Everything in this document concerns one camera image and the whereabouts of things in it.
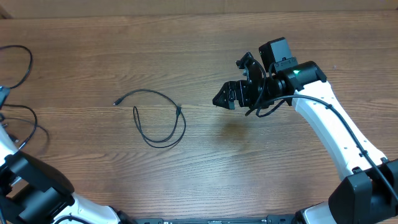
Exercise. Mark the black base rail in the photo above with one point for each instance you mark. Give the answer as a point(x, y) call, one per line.
point(214, 220)

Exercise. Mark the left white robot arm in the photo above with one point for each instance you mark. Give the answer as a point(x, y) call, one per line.
point(35, 192)

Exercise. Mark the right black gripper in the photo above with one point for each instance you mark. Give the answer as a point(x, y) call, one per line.
point(247, 90)

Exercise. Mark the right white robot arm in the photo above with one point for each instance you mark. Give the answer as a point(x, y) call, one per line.
point(367, 192)

